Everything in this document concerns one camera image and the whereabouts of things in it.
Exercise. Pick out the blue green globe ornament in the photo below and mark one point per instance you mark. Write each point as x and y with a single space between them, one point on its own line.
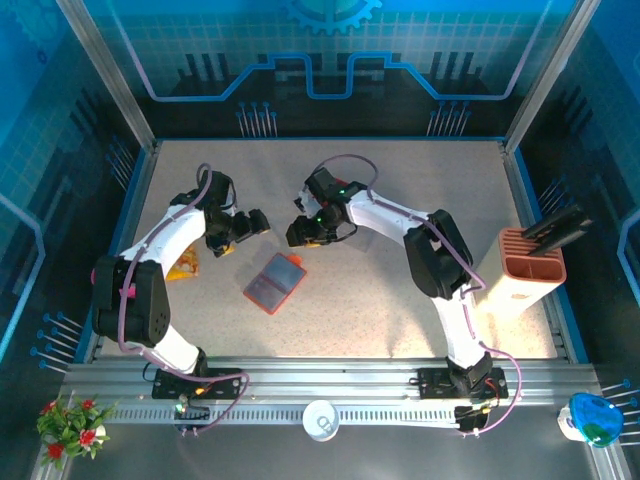
595 415

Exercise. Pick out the pink plastic goblet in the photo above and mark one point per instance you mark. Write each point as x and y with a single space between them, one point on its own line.
127 291

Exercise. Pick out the orange card holder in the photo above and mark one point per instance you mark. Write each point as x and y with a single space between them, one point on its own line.
285 272

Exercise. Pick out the yellow snack packet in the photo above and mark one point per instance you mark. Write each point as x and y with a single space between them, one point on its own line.
185 265

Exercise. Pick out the orange white knife block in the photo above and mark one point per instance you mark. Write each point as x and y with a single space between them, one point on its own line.
530 270

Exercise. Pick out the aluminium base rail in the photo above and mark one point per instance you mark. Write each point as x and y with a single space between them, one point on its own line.
325 375

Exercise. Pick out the artificial plant red flowers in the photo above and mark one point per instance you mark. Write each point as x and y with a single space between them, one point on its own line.
70 425

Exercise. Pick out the aluminium frame post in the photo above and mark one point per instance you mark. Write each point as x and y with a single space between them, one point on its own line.
110 75
547 75

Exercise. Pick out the black VIP card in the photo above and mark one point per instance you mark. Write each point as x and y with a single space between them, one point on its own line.
264 294

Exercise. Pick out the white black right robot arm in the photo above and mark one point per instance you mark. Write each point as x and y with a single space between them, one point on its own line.
385 212

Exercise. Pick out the red VIP card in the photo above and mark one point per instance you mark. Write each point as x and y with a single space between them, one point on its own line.
340 181

